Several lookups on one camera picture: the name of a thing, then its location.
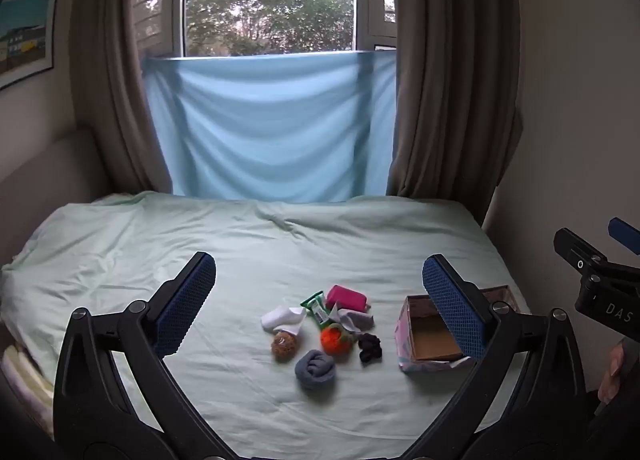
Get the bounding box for grey and white sock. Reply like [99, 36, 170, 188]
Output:
[332, 307, 375, 333]

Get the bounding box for framed wall picture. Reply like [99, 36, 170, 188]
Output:
[0, 0, 60, 91]

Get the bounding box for brown curtain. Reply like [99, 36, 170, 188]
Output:
[69, 0, 174, 204]
[386, 0, 524, 227]

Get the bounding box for brown right curtain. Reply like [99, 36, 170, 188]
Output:
[386, 0, 524, 227]

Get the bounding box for cream folded blanket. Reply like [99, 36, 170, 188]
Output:
[0, 344, 54, 437]

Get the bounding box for person's right hand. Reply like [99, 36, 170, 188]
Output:
[597, 339, 627, 406]

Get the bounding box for orange plush toy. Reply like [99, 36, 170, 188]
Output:
[320, 322, 354, 356]

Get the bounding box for beige headboard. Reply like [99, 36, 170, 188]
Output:
[0, 126, 112, 268]

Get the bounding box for black scrunchie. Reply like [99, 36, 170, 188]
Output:
[357, 332, 383, 363]

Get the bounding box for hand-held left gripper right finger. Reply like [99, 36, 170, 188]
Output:
[400, 254, 591, 460]

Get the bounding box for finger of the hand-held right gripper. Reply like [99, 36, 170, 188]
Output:
[607, 217, 640, 257]
[553, 227, 608, 272]

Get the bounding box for green packet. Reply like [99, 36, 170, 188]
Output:
[300, 291, 333, 326]

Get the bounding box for light blue cloth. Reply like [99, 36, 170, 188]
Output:
[142, 51, 399, 204]

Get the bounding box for patterned cardboard box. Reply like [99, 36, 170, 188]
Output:
[395, 284, 522, 375]

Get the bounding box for brown left curtain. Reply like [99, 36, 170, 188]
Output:
[69, 0, 174, 204]

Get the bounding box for brown plush toy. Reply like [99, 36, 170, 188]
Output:
[271, 331, 299, 363]

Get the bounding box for pink pouch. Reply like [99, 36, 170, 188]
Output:
[326, 284, 372, 313]

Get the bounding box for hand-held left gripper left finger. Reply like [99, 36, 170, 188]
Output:
[52, 251, 236, 460]

